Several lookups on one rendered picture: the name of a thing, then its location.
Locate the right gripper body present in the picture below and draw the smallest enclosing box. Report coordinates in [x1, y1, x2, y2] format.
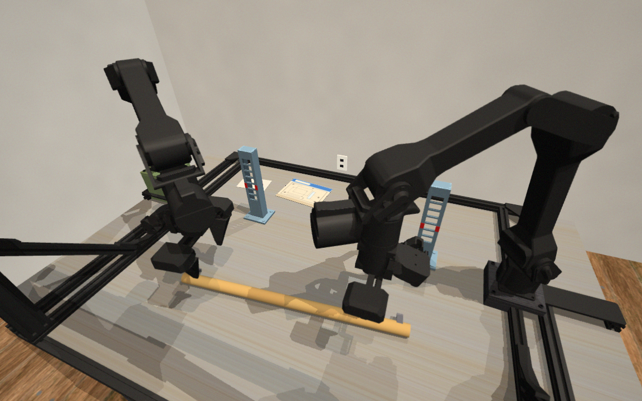
[342, 235, 399, 324]

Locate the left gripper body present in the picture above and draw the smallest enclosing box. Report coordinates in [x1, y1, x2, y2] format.
[150, 196, 234, 273]

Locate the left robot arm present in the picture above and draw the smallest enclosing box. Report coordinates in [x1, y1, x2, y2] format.
[104, 58, 216, 234]

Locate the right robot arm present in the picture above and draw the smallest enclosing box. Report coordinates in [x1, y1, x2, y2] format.
[310, 85, 619, 301]

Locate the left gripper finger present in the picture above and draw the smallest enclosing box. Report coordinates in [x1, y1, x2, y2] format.
[210, 213, 232, 246]
[185, 257, 199, 279]

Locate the long wooden rail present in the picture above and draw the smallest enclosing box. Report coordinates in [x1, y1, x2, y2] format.
[181, 273, 411, 338]

